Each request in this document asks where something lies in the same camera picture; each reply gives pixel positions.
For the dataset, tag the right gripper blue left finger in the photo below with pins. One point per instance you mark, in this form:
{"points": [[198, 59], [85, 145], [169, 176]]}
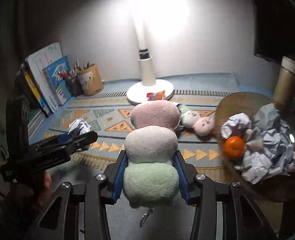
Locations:
{"points": [[121, 164]]}

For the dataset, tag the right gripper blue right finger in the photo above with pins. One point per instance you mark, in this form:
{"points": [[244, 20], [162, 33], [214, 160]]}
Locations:
{"points": [[183, 181]]}

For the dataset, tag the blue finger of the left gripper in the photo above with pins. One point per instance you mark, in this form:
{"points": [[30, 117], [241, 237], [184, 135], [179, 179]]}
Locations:
{"points": [[50, 144], [63, 138]]}

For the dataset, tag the pink white green dango plush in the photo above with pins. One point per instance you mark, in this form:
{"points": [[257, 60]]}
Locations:
{"points": [[150, 179]]}

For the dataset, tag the three face dango plush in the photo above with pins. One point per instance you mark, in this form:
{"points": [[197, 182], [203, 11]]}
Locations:
{"points": [[202, 126]]}

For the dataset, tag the orange tangerine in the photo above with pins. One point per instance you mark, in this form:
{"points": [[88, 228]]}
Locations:
{"points": [[234, 147]]}

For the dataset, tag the large grid paper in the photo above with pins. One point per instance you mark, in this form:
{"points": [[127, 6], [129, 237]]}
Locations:
{"points": [[255, 167]]}

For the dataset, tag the paper ball front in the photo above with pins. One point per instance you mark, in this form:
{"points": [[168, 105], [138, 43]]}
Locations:
{"points": [[235, 125]]}

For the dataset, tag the red snack bag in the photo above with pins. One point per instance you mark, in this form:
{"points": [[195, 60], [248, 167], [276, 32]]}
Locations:
{"points": [[156, 96]]}

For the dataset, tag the person left hand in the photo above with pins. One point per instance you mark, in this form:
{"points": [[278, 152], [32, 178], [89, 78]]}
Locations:
{"points": [[46, 192]]}

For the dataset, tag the black mesh pen cup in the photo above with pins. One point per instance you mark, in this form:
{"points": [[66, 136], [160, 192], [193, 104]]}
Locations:
{"points": [[74, 86]]}

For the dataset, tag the blue cover workbook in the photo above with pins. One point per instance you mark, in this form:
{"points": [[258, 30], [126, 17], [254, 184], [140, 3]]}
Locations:
{"points": [[57, 83]]}

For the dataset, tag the patterned blue woven mat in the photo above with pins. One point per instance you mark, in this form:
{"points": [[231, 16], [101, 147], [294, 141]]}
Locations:
{"points": [[108, 114]]}

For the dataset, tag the brown cardboard pen cylinder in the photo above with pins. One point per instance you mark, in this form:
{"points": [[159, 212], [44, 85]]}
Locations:
{"points": [[90, 80]]}

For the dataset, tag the white paper booklets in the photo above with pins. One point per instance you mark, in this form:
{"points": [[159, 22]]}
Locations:
{"points": [[37, 62]]}

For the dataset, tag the white desk lamp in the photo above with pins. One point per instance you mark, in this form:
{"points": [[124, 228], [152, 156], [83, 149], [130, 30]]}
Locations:
{"points": [[137, 93]]}

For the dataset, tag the brown wicker basket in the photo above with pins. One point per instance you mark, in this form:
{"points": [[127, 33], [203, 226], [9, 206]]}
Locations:
{"points": [[272, 133]]}

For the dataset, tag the gold thermos bottle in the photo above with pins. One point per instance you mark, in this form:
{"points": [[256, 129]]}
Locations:
{"points": [[284, 92]]}

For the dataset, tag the black monitor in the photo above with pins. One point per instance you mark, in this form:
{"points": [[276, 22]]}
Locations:
{"points": [[274, 29]]}

